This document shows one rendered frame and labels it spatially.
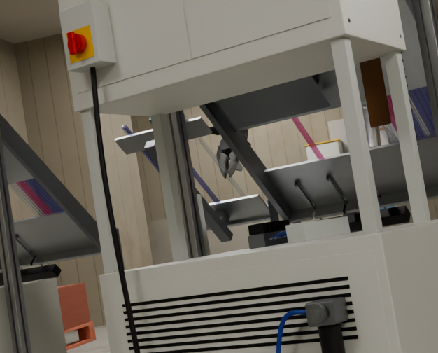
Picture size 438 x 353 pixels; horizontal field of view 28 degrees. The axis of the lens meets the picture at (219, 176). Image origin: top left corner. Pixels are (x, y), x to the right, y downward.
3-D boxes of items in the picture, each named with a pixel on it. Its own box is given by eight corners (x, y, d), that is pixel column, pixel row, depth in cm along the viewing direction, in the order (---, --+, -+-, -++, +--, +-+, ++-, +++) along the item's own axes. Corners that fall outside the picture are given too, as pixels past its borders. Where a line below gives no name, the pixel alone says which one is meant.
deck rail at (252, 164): (286, 223, 279) (290, 209, 283) (291, 223, 278) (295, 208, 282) (165, 61, 239) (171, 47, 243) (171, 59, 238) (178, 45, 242)
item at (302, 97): (231, 141, 257) (236, 129, 260) (450, 90, 221) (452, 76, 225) (171, 59, 238) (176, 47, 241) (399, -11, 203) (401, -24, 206)
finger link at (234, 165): (245, 181, 287) (245, 156, 292) (235, 173, 283) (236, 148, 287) (236, 183, 289) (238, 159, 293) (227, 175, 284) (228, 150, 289)
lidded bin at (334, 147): (345, 160, 1146) (342, 141, 1148) (342, 158, 1109) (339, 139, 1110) (311, 166, 1156) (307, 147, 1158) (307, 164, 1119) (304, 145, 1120)
